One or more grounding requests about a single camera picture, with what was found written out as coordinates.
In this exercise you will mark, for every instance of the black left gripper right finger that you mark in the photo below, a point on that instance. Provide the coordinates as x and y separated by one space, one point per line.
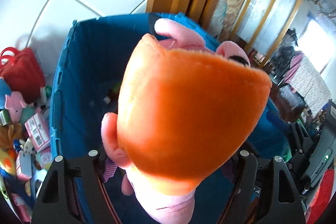
264 192

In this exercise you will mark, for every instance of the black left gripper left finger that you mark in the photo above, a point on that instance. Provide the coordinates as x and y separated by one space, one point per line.
74 192

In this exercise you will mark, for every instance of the pink pig plush orange dress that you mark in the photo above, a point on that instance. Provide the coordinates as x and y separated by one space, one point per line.
183 111

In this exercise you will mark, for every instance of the yellow duck plush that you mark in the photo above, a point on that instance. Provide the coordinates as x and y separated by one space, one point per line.
7 163

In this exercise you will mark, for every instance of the brown bear plush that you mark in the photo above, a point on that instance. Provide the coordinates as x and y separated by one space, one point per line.
8 133

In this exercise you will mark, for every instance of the small pink pig plush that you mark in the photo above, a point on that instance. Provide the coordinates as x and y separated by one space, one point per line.
14 104

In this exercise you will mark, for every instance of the blue plush toy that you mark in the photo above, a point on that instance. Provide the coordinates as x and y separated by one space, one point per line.
4 90

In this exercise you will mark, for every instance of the red handbag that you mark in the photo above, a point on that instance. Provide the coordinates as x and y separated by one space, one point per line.
22 72

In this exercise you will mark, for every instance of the blue plastic storage crate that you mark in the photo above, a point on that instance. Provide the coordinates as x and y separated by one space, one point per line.
87 85

